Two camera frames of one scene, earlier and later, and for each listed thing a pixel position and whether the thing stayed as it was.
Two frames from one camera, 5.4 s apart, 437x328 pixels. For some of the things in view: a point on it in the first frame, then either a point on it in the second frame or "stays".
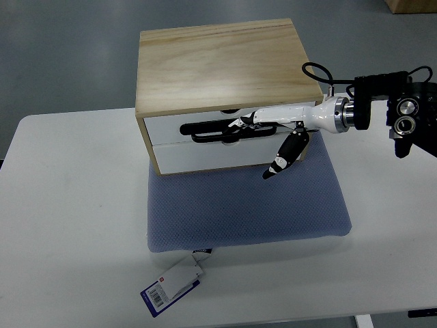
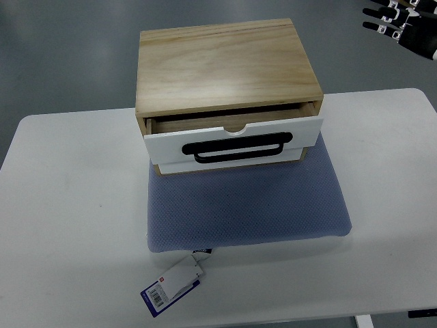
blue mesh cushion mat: (237, 207) stays
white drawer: (207, 127) -> (218, 142)
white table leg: (364, 321) stays
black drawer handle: (220, 130) -> (235, 143)
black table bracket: (422, 313) stays
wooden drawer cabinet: (193, 83) stays
